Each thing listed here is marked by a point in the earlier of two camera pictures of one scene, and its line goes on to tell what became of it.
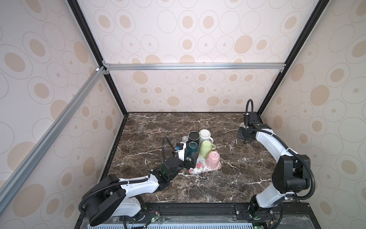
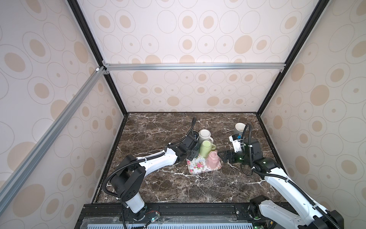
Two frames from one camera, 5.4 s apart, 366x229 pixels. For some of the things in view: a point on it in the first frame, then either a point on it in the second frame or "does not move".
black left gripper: [192, 163] to [194, 152]
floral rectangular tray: [201, 163] does not move
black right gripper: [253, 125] to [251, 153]
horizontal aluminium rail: [194, 67] does not move
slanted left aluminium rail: [15, 179] does not move
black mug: [193, 136] does not move
